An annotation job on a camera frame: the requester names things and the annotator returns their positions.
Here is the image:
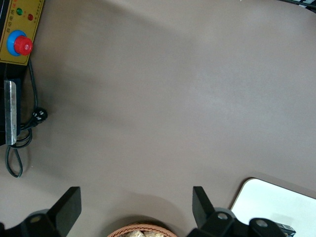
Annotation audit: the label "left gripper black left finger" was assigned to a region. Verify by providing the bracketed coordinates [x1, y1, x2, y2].
[21, 187, 82, 237]

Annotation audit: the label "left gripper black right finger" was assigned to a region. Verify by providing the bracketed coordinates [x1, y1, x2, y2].
[190, 186, 249, 237]

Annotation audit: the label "white plastic tray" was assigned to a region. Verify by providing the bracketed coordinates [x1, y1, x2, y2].
[230, 177, 316, 237]

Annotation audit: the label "reddish wicker basket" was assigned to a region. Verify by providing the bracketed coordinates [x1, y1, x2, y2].
[107, 223, 177, 237]

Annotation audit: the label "beige bread pieces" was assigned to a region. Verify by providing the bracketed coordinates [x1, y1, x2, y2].
[125, 229, 168, 237]

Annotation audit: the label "black control box housing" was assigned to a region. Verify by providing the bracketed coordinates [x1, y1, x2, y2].
[0, 63, 28, 147]

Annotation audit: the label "red emergency stop button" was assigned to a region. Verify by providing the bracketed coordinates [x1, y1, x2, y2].
[6, 30, 34, 57]

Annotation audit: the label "yellow emergency stop panel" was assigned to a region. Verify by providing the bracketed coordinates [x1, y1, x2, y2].
[0, 0, 45, 66]

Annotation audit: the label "silver metal bracket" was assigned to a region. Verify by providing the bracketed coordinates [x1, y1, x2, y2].
[4, 80, 18, 146]

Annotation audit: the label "black power cable with plug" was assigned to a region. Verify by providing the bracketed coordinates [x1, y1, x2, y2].
[5, 60, 49, 178]

